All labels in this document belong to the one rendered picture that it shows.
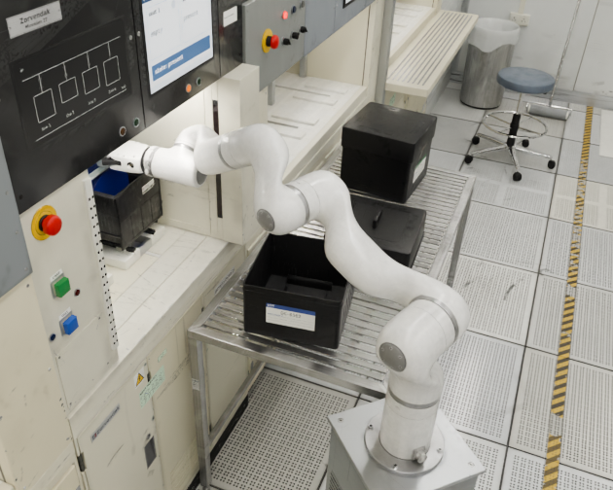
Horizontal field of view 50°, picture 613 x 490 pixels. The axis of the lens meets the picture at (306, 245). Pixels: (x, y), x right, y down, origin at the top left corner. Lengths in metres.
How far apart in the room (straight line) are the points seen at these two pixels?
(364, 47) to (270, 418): 1.73
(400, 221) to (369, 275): 0.86
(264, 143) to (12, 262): 0.57
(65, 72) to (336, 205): 0.61
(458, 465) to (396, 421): 0.20
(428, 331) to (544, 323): 2.04
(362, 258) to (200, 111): 0.73
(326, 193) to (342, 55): 1.85
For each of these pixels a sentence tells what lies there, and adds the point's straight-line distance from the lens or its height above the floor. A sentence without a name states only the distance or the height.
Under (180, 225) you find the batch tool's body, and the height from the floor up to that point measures 0.89.
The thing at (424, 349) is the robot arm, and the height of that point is 1.15.
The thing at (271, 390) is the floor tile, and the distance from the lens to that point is 2.76.
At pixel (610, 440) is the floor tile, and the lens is 2.91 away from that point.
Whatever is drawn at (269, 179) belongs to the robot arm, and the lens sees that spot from 1.41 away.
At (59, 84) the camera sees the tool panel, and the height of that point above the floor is 1.59.
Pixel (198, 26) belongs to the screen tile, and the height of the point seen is 1.56.
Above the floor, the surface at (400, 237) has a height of 0.86.
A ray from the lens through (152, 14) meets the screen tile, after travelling 1.48.
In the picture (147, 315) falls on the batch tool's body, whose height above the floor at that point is 0.87.
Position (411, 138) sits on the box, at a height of 1.01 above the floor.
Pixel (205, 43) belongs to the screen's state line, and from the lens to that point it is 1.69.
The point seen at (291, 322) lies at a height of 0.83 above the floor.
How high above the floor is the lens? 2.03
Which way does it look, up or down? 35 degrees down
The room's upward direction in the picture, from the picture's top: 3 degrees clockwise
